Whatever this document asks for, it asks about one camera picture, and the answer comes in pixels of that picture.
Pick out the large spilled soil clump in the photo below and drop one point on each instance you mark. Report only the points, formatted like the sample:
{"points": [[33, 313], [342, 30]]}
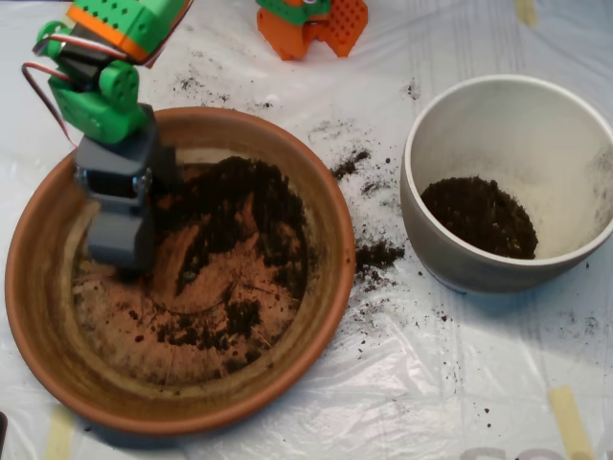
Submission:
{"points": [[376, 254]]}

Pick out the beige masking tape strip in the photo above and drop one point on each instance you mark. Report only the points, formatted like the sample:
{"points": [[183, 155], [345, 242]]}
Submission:
{"points": [[525, 12], [567, 421], [58, 436]]}

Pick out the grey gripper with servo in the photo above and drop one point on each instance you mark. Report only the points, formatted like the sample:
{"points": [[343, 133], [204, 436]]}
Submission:
{"points": [[116, 184]]}

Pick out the terracotta clay saucer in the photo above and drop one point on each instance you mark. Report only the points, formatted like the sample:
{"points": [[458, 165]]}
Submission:
{"points": [[43, 306]]}

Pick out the white ceramic pot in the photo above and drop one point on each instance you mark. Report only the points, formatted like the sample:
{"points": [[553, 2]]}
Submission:
{"points": [[431, 259]]}

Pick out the dark soil heap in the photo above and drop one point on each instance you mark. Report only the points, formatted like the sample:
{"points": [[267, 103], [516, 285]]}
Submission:
{"points": [[483, 225]]}

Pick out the dark soil pile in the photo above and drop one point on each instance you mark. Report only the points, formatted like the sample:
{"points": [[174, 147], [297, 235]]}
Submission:
{"points": [[249, 191]]}

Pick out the clear plastic cover sheet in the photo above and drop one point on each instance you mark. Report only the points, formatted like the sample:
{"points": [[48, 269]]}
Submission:
{"points": [[431, 383]]}

